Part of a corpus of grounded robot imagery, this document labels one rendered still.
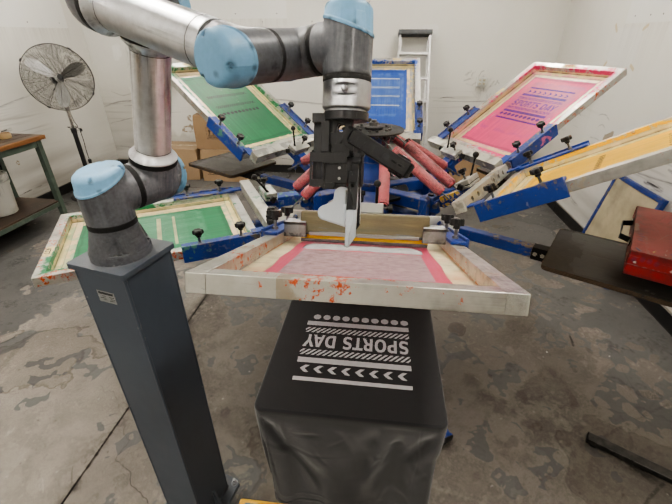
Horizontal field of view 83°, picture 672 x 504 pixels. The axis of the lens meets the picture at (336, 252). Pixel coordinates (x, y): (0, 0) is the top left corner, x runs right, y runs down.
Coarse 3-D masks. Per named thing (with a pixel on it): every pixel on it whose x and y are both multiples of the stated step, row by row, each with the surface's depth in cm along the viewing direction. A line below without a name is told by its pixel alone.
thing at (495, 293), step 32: (224, 256) 82; (256, 256) 96; (192, 288) 68; (224, 288) 67; (256, 288) 66; (288, 288) 66; (320, 288) 65; (352, 288) 64; (384, 288) 64; (416, 288) 63; (448, 288) 63; (480, 288) 64; (512, 288) 64
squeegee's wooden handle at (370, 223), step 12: (312, 216) 122; (360, 216) 121; (372, 216) 120; (384, 216) 120; (396, 216) 119; (408, 216) 119; (420, 216) 119; (312, 228) 123; (324, 228) 123; (336, 228) 122; (360, 228) 121; (372, 228) 121; (384, 228) 120; (396, 228) 120; (408, 228) 119; (420, 228) 119
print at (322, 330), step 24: (312, 336) 110; (336, 336) 110; (360, 336) 110; (384, 336) 110; (408, 336) 110; (312, 360) 102; (336, 360) 102; (360, 360) 102; (384, 360) 102; (408, 360) 102; (336, 384) 95; (360, 384) 95; (384, 384) 95; (408, 384) 95
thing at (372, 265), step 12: (372, 252) 112; (360, 264) 95; (372, 264) 96; (384, 264) 96; (396, 264) 97; (408, 264) 97; (420, 264) 98; (432, 264) 99; (360, 276) 83; (372, 276) 83; (384, 276) 84; (396, 276) 84; (408, 276) 85; (420, 276) 85; (432, 276) 86; (444, 276) 86
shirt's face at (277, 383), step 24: (312, 312) 120; (336, 312) 120; (360, 312) 120; (384, 312) 120; (408, 312) 120; (288, 336) 110; (432, 336) 110; (288, 360) 102; (432, 360) 102; (264, 384) 95; (288, 384) 95; (312, 384) 95; (432, 384) 95; (288, 408) 89; (312, 408) 89; (336, 408) 89; (360, 408) 89; (384, 408) 89; (408, 408) 89; (432, 408) 89
